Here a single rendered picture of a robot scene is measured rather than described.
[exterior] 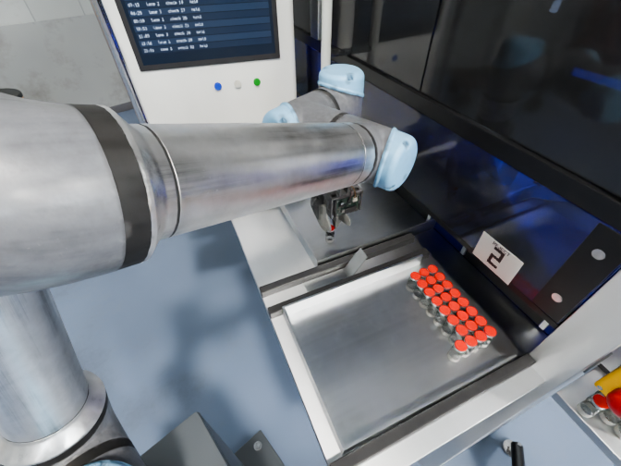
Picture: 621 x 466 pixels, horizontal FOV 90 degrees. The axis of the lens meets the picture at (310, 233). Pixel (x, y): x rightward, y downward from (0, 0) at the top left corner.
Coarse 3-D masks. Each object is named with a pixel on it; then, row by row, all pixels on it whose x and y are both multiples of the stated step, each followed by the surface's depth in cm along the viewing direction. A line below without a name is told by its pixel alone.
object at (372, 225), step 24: (384, 192) 93; (288, 216) 83; (312, 216) 86; (360, 216) 85; (384, 216) 85; (408, 216) 85; (312, 240) 79; (336, 240) 79; (360, 240) 79; (384, 240) 76
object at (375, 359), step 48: (336, 288) 65; (384, 288) 68; (336, 336) 60; (384, 336) 60; (432, 336) 60; (336, 384) 54; (384, 384) 54; (432, 384) 54; (336, 432) 46; (384, 432) 49
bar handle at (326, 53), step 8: (328, 0) 70; (328, 8) 72; (328, 16) 72; (328, 24) 74; (328, 32) 75; (328, 40) 76; (328, 48) 77; (344, 48) 80; (328, 56) 79; (328, 64) 80
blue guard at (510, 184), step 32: (320, 64) 96; (384, 96) 72; (416, 128) 65; (416, 160) 68; (448, 160) 60; (480, 160) 53; (416, 192) 72; (448, 192) 62; (480, 192) 55; (512, 192) 50; (544, 192) 45; (448, 224) 65; (480, 224) 57; (512, 224) 51; (544, 224) 46; (576, 224) 42; (544, 256) 48
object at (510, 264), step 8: (480, 240) 58; (488, 240) 57; (480, 248) 59; (488, 248) 57; (504, 248) 54; (480, 256) 59; (488, 256) 58; (496, 256) 56; (504, 256) 54; (512, 256) 53; (488, 264) 58; (496, 264) 56; (504, 264) 55; (512, 264) 53; (520, 264) 52; (496, 272) 57; (504, 272) 55; (512, 272) 54; (504, 280) 56
